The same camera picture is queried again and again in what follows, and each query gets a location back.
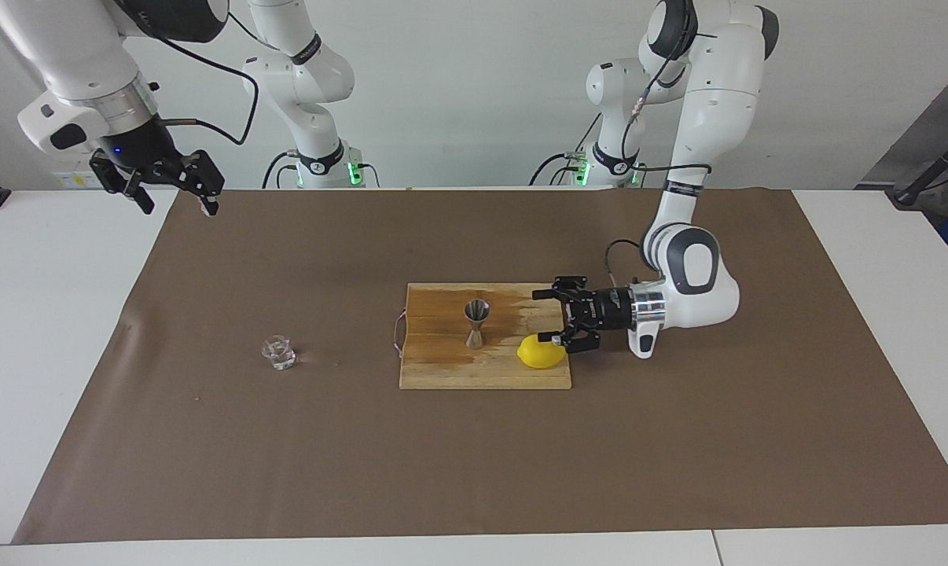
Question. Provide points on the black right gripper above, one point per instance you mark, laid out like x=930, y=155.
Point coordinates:
x=145, y=148

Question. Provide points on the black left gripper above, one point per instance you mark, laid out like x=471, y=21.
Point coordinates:
x=608, y=310

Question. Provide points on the steel double jigger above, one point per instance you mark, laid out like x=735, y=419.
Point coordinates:
x=476, y=310

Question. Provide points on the small clear glass cup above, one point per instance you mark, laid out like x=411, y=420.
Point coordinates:
x=279, y=353

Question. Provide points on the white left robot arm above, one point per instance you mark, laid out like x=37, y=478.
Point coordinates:
x=714, y=102

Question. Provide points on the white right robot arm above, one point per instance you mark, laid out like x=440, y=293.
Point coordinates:
x=73, y=55

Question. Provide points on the yellow lemon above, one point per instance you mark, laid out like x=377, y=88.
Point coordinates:
x=538, y=358

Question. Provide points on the brown paper table mat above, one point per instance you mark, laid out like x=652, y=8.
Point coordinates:
x=474, y=456

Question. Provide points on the black tripod stand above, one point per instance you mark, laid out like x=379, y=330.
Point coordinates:
x=910, y=191

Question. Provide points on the white wall socket box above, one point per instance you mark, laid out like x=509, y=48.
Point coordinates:
x=69, y=178

